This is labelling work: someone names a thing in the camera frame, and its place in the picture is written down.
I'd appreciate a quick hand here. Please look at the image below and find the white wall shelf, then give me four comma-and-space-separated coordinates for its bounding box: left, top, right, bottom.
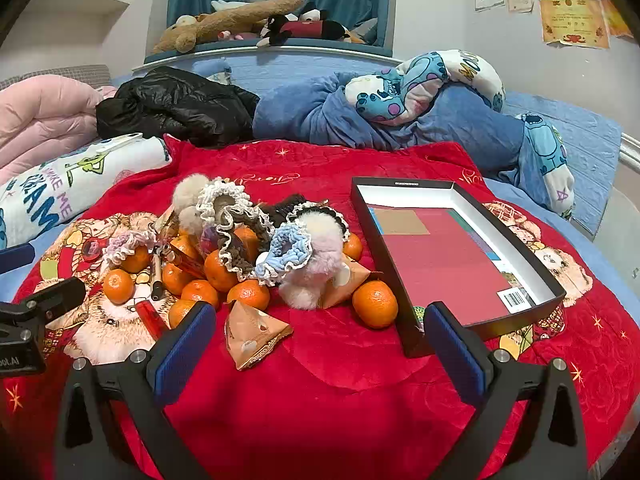
30, 0, 131, 23

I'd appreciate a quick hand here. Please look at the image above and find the black red mouse plush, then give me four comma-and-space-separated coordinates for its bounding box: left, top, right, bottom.
256, 2, 351, 48

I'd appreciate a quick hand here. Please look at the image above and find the black cream-edged scrunchie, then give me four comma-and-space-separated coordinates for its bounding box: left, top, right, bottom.
280, 200, 346, 226

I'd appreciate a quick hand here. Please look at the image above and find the black puffer jacket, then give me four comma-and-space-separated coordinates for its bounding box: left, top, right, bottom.
95, 66, 261, 148

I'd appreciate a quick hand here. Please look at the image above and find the yellow wall certificate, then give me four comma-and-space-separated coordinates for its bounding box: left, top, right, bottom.
600, 0, 635, 38

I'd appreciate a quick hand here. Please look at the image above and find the white cartoon print blanket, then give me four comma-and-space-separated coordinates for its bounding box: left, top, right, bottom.
0, 135, 173, 251

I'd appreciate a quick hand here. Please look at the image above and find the dark brown hair clip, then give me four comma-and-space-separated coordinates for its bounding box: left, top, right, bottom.
257, 192, 308, 226

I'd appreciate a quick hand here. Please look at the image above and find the orange red slim box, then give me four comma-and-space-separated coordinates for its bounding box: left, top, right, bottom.
167, 240, 208, 281

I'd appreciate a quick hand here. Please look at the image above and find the blue crochet scrunchie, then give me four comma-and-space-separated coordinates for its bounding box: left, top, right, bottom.
254, 222, 313, 286

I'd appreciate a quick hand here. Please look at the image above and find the large orange wall certificate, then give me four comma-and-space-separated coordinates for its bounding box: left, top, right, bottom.
540, 0, 610, 50

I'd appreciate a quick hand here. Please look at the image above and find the cream ruffled scrunchie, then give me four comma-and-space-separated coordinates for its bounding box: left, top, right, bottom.
195, 177, 261, 241

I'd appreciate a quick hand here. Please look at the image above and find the blue bed sheet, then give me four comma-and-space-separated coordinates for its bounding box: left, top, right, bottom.
0, 52, 623, 306

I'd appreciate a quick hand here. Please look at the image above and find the bronze cosmetic tube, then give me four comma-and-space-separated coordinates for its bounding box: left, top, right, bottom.
150, 252, 166, 302

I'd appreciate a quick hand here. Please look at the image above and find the cream fluffy scrunchie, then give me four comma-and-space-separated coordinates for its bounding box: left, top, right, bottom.
295, 212, 348, 256

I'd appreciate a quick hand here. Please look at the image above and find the pile of tangerines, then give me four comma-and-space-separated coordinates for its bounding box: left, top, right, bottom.
102, 227, 399, 331

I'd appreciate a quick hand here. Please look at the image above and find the red bear print blanket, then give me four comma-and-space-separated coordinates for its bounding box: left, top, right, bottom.
0, 135, 640, 480

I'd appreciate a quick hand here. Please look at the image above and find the grey fabric headboard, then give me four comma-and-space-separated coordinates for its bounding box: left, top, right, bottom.
0, 64, 111, 92

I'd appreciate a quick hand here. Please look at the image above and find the lilac crochet scrunchie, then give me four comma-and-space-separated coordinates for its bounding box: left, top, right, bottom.
102, 230, 153, 266

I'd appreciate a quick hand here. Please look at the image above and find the blue cartoon print quilt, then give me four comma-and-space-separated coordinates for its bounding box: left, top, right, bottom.
252, 50, 576, 221

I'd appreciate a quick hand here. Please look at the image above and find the brown ruffled scrunchie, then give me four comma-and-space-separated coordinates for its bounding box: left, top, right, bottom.
200, 210, 273, 281

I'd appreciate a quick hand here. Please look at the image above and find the brown plush dog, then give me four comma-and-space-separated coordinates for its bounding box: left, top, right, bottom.
152, 0, 306, 54

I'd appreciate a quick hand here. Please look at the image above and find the white flat plastic object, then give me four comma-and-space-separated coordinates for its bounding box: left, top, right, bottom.
92, 132, 144, 155

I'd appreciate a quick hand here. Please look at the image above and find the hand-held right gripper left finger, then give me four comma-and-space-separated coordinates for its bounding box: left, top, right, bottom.
54, 301, 218, 480

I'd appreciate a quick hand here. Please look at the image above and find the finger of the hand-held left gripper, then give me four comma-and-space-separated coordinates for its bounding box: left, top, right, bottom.
0, 243, 32, 276
10, 276, 87, 328

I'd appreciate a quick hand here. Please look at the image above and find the grey plush toy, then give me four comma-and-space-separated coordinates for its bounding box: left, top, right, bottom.
357, 17, 380, 45

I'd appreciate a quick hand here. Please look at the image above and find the beige fluffy scrunchie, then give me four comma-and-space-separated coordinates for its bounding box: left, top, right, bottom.
171, 173, 213, 236

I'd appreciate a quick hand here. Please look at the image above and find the pink fluffy scrunchie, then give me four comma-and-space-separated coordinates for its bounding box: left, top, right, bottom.
277, 240, 346, 310

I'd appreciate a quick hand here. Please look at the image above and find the tan triangular snack packet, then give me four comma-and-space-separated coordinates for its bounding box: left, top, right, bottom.
317, 255, 383, 309
224, 300, 294, 372
155, 207, 181, 241

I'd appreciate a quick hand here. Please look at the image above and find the pink quilt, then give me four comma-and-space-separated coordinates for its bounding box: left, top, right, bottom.
0, 76, 118, 171

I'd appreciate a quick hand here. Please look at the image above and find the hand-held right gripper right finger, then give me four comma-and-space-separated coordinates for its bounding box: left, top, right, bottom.
424, 301, 590, 480

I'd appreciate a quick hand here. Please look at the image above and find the black shallow cardboard box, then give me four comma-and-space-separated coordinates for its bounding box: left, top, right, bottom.
350, 176, 567, 358

